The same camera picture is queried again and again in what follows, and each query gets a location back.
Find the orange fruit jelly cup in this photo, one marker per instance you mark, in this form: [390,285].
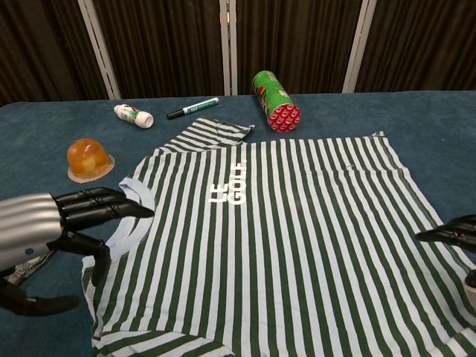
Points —
[87,156]

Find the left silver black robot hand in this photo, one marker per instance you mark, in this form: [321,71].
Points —
[29,223]

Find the white partition frame post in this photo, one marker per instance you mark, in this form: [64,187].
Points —
[99,48]
[359,46]
[227,44]

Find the small white glue bottle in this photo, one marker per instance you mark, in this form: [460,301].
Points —
[134,116]

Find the dark pleated partition panel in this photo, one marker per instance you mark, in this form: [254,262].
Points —
[160,44]
[37,44]
[297,37]
[420,41]

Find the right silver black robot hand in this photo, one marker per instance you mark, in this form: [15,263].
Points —
[455,232]

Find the green white striped T-shirt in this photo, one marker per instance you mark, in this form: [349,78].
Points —
[260,241]

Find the green snack can red lid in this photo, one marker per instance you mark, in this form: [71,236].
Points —
[275,100]

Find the correction tape dispenser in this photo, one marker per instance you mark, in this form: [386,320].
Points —
[34,264]

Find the white green marker pen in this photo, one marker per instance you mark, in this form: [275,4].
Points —
[197,107]

